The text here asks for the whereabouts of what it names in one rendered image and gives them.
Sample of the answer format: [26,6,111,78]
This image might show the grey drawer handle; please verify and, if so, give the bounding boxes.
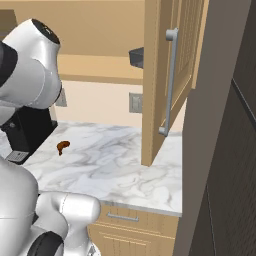
[106,212,140,223]

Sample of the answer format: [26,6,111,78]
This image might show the dark tall fridge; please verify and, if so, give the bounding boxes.
[172,0,256,256]

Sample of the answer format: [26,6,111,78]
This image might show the grey wall outlet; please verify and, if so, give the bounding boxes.
[128,92,144,114]

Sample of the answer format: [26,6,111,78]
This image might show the grey cabinet door handle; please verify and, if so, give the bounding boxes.
[158,27,180,137]

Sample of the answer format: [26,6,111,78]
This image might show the black coffee machine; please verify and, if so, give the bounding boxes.
[0,103,59,166]

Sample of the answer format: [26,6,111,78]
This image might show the grey wall switch plate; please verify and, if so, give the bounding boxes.
[54,87,68,108]

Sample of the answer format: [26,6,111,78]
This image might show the wooden base cabinet door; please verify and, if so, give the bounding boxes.
[87,223,176,256]

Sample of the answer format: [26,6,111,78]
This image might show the wooden wall cabinet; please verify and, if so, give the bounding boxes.
[0,0,146,86]

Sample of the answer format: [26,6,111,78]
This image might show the dark grey tupperware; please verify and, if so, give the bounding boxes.
[128,47,145,70]

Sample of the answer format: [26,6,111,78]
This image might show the wooden drawer front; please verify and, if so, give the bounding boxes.
[94,203,180,240]

